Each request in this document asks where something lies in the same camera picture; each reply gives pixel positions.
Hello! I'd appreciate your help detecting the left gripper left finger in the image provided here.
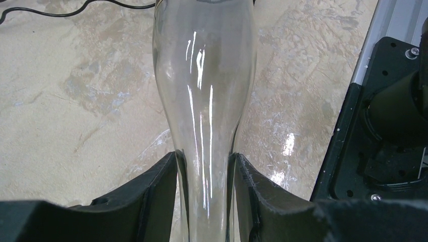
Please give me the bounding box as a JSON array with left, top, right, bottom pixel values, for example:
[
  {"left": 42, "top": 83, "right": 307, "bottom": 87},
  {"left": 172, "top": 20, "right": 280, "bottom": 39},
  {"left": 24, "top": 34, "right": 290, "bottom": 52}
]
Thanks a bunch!
[{"left": 1, "top": 152, "right": 177, "bottom": 241}]

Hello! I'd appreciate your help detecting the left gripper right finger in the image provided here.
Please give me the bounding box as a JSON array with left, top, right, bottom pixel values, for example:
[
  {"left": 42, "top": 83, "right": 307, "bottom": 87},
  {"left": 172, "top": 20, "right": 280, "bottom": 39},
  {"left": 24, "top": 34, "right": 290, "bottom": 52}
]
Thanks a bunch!
[{"left": 230, "top": 153, "right": 427, "bottom": 241}]

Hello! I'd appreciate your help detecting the clear wine bottle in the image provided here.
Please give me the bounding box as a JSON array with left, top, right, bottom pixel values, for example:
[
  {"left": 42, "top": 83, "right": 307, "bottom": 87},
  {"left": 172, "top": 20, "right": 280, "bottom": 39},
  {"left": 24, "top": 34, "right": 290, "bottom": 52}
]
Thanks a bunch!
[{"left": 152, "top": 1, "right": 257, "bottom": 241}]

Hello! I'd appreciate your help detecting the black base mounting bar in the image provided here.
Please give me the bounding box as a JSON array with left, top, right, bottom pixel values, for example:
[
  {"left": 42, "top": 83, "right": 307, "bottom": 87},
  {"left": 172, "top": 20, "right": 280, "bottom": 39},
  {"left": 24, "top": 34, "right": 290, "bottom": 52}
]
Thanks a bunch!
[{"left": 310, "top": 24, "right": 427, "bottom": 201}]

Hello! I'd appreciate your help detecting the black wire wine rack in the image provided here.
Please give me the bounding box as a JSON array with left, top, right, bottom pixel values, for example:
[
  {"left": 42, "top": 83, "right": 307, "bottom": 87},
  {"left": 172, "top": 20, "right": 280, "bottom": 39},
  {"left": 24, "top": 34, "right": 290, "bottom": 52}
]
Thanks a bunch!
[{"left": 1, "top": 0, "right": 156, "bottom": 25}]

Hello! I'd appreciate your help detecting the aluminium table frame rail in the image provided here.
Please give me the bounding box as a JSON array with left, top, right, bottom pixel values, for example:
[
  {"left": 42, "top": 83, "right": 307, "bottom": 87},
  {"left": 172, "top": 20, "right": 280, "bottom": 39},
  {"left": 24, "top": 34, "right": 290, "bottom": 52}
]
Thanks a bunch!
[{"left": 351, "top": 0, "right": 427, "bottom": 85}]

